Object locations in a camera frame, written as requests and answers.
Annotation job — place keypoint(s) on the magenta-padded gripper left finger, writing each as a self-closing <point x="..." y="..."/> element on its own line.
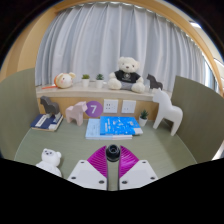
<point x="88" y="175"/>

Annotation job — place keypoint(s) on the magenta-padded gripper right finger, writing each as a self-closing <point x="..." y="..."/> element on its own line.
<point x="137" y="175"/>

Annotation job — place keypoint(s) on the small black charger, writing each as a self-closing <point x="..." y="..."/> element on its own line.
<point x="113" y="151"/>

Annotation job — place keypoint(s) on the white bear-shaped power strip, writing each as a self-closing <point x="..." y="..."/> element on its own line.
<point x="50" y="160"/>

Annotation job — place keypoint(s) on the light blue book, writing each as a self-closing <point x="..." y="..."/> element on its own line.
<point x="92" y="129"/>

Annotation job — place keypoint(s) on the bright blue book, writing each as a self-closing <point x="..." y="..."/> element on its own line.
<point x="120" y="126"/>

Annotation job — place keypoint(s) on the small potted plant white pot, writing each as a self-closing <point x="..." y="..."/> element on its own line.
<point x="143" y="121"/>
<point x="85" y="83"/>
<point x="99" y="83"/>

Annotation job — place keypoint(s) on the pink horse figure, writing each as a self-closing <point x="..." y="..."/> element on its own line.
<point x="76" y="113"/>

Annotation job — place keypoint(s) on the round purple number sign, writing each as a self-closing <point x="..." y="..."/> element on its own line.
<point x="95" y="109"/>

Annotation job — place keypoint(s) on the navy blue book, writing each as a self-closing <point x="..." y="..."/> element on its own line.
<point x="43" y="122"/>

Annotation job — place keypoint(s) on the large white horse figure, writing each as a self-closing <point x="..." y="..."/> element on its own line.
<point x="168" y="111"/>

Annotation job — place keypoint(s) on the grey horse figure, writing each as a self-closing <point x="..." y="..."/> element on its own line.
<point x="50" y="106"/>

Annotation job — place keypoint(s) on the wooden ledge shelf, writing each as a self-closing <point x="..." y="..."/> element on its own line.
<point x="100" y="92"/>

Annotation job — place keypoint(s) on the green desk partition panel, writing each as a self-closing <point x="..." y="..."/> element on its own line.
<point x="16" y="110"/>
<point x="200" y="116"/>

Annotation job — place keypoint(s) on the small dark horse figure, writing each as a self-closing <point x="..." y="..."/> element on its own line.
<point x="154" y="83"/>

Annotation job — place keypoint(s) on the cream and orange plush toy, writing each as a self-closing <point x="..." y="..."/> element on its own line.
<point x="65" y="80"/>

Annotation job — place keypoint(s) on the cream teddy bear black shirt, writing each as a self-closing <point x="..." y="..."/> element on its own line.
<point x="126" y="76"/>

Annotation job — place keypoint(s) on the grey white curtain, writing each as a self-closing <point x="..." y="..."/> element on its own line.
<point x="100" y="36"/>

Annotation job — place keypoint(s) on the white wall socket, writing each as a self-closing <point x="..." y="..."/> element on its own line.
<point x="110" y="106"/>

